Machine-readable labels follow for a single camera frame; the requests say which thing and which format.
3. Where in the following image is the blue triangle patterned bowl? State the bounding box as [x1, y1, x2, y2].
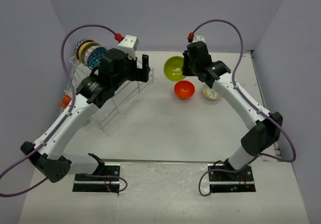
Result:
[87, 47, 107, 69]

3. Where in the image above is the lime green bowl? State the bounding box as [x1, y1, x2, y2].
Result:
[164, 56, 185, 82]

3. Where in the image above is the orange plastic bowl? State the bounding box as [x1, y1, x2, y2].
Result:
[174, 80, 195, 99]

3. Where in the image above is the cream floral patterned bowl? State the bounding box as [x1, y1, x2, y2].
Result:
[202, 83, 221, 100]

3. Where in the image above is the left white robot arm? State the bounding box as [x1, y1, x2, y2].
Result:
[21, 48, 150, 183]

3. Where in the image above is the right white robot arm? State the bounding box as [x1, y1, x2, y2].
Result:
[182, 41, 283, 180]

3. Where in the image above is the blue zigzag patterned bowl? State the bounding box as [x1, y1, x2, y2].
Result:
[74, 39, 87, 55]

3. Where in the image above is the orange plastic utensil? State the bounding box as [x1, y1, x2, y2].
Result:
[58, 94, 72, 108]

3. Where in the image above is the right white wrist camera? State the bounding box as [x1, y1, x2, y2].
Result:
[189, 35, 206, 43]

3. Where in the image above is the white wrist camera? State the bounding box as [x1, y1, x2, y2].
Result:
[116, 35, 139, 59]
[189, 35, 206, 43]

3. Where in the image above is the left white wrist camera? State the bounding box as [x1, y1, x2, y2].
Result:
[116, 35, 139, 59]

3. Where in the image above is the white wire dish rack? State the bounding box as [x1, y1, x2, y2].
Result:
[69, 56, 154, 132]

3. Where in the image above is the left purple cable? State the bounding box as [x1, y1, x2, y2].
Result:
[0, 24, 129, 197]

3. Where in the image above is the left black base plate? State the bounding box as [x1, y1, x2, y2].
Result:
[72, 164, 121, 193]

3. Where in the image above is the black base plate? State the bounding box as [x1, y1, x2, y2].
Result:
[208, 165, 256, 193]
[72, 164, 121, 193]

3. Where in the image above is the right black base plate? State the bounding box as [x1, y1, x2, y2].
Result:
[208, 165, 256, 193]

